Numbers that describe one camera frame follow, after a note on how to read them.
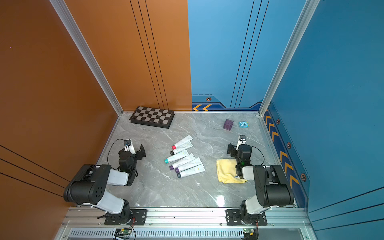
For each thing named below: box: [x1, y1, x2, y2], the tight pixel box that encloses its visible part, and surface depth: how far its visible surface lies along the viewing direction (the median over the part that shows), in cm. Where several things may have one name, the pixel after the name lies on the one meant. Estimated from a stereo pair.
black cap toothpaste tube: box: [170, 141, 194, 156], surface depth 99 cm
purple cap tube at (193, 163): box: [174, 157, 203, 174], surface depth 91 cm
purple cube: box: [223, 119, 234, 131], surface depth 110 cm
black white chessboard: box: [129, 106, 175, 129], surface depth 115 cm
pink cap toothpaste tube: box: [171, 134, 194, 150], surface depth 104 cm
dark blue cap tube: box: [176, 163, 206, 178], surface depth 89 cm
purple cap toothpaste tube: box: [169, 153, 196, 171], surface depth 93 cm
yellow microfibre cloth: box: [216, 158, 248, 184], surface depth 89 cm
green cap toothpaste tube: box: [164, 149, 190, 164], surface depth 96 cm
